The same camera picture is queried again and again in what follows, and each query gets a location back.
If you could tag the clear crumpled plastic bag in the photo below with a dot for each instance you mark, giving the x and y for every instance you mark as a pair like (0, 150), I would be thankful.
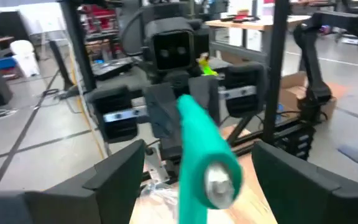
(158, 196)

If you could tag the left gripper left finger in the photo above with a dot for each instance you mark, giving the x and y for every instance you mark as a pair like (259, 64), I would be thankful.
(73, 205)

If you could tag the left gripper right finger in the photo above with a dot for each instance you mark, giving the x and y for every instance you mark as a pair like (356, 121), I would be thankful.
(315, 202)

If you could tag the white plastic bin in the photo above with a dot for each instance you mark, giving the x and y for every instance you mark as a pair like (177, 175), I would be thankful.
(25, 59)

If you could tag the red parts shelf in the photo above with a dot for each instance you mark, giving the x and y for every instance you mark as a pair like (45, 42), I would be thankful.
(101, 21)

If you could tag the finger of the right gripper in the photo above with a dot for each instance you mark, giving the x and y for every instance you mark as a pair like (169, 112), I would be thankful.
(210, 90)
(163, 112)

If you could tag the wooden desk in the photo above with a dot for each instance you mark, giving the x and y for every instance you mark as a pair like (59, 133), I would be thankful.
(259, 25)

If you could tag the teal elastic bandage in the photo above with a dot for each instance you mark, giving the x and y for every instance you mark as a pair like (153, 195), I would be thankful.
(204, 137)

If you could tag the brown cardboard box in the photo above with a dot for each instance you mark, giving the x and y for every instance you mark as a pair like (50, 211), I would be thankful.
(289, 90)

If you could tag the grey metal rod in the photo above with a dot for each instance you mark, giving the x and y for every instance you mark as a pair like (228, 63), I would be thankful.
(219, 186)

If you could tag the blue crate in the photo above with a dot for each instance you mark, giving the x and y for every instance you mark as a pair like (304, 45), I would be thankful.
(2, 63)

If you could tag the black flat case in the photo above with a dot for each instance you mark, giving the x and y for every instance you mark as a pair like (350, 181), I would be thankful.
(110, 68)

